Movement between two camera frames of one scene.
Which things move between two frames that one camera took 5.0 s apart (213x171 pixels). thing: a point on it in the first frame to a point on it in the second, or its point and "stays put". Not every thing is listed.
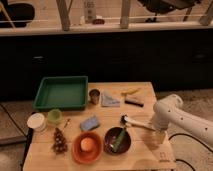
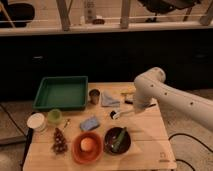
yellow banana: (131, 91) stays put
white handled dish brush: (126, 122) to (115, 115)
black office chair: (165, 6) stays put
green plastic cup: (54, 115) stays put
